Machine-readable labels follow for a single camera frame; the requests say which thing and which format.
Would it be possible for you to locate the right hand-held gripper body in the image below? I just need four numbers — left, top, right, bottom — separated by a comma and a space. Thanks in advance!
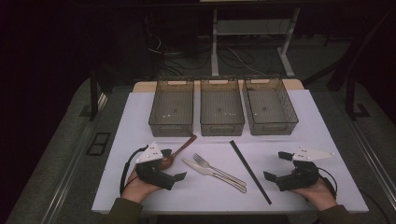
275, 146, 336, 192

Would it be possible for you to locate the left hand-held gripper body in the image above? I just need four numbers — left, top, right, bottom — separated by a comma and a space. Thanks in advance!
134, 142, 177, 191

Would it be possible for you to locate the brown wooden spoon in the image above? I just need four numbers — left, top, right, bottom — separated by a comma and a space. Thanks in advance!
158, 133, 198, 171

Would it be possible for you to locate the silver metal fork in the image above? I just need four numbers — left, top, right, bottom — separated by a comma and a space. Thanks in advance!
191, 152, 248, 188

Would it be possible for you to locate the smoky clear plastic bin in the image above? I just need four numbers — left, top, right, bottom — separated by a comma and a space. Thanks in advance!
199, 77, 246, 137
148, 77, 195, 138
242, 75, 300, 136

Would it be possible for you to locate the person's left hand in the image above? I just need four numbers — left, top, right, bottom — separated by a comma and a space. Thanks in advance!
120, 167, 163, 204

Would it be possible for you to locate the person's right hand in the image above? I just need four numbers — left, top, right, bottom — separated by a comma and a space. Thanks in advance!
290, 177, 339, 212

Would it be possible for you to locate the silver metal knife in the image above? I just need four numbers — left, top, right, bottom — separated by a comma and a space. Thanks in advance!
181, 158, 248, 194

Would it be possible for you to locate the white table board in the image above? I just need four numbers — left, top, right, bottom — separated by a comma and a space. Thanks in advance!
92, 89, 370, 216

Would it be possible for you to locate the black metal stand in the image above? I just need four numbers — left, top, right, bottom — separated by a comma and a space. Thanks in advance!
345, 73, 372, 121
89, 66, 110, 122

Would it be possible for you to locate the white metal stand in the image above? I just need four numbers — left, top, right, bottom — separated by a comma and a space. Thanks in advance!
210, 7, 302, 78

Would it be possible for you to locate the left hand-held gripper black cable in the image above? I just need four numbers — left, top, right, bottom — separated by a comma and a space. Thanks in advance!
120, 145, 149, 196

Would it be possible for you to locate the hand-held gripper black cable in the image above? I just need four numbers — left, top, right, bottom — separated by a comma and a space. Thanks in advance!
120, 145, 149, 196
317, 167, 339, 200

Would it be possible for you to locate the right hand-held gripper black cable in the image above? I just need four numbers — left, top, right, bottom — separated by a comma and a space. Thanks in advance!
317, 167, 339, 200

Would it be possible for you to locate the metal floor rail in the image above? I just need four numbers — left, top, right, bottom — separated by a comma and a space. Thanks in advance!
345, 118, 396, 203
40, 92, 108, 224

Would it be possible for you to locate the tangle of dark floor cables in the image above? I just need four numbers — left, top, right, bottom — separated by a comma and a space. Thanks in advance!
155, 46, 260, 77

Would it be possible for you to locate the white floor cable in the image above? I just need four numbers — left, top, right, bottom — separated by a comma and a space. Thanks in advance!
225, 46, 267, 77

